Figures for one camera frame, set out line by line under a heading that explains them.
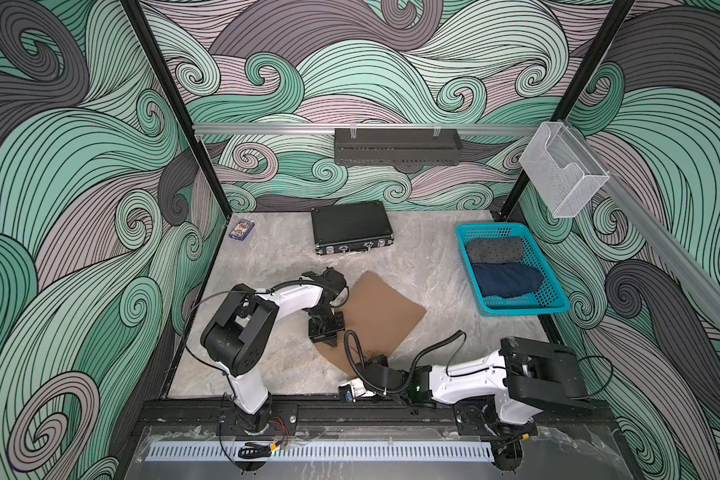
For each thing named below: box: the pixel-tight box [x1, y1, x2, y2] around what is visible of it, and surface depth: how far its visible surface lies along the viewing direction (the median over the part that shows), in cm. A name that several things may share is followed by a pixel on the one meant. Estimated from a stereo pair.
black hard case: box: [311, 200, 395, 255], surface depth 112 cm
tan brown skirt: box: [314, 271, 427, 375], surface depth 92 cm
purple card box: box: [228, 220, 255, 241], surface depth 116 cm
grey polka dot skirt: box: [465, 236, 524, 264], surface depth 103 cm
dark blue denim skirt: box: [472, 261, 544, 298], surface depth 94 cm
